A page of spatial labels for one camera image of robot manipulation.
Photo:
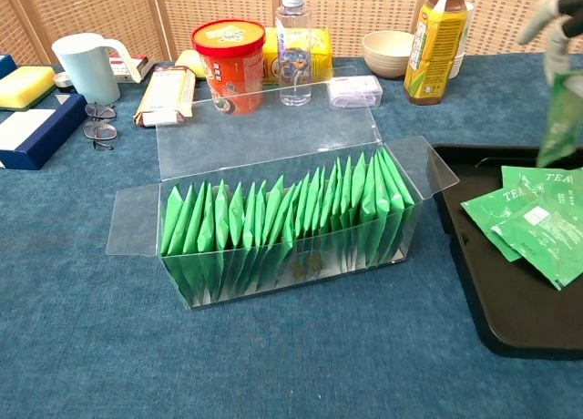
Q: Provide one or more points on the pale blue white pitcher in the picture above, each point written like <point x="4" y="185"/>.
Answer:
<point x="88" y="68"/>

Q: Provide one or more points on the teal blue tablecloth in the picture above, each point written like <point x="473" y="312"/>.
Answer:
<point x="228" y="360"/>

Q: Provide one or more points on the red instant noodle cup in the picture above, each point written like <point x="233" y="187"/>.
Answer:
<point x="232" y="64"/>

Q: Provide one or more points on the cream brown biscuit pack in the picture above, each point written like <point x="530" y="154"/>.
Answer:
<point x="166" y="95"/>

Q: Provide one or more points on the yellow sponge green base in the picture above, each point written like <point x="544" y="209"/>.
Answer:
<point x="25" y="84"/>

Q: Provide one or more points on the small silver lidded jar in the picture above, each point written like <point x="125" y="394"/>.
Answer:
<point x="62" y="79"/>

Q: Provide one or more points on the navy blue gift box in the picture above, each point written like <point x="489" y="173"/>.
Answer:
<point x="32" y="136"/>

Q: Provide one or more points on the beige bowl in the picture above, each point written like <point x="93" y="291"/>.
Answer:
<point x="387" y="54"/>

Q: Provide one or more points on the clear plastic tea box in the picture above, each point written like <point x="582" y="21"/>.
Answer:
<point x="136" y="223"/>

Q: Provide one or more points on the small clear plastic case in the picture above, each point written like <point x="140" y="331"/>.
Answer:
<point x="355" y="93"/>

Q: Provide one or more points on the clear water bottle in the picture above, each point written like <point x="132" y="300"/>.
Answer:
<point x="293" y="50"/>

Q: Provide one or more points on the yellow label tea bottle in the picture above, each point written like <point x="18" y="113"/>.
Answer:
<point x="432" y="50"/>

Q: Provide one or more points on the yellow snack pack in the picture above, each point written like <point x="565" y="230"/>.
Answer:
<point x="321" y="50"/>

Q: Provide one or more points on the wicker folding screen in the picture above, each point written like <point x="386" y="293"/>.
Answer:
<point x="91" y="9"/>

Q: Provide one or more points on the thin frame eyeglasses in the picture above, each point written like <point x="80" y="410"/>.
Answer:
<point x="100" y="129"/>

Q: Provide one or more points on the black plastic tray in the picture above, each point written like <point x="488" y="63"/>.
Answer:
<point x="501" y="309"/>

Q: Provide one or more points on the white red card box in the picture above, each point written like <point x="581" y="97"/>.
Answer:
<point x="143" y="64"/>

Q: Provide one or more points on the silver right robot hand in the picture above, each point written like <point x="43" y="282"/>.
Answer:
<point x="553" y="2"/>

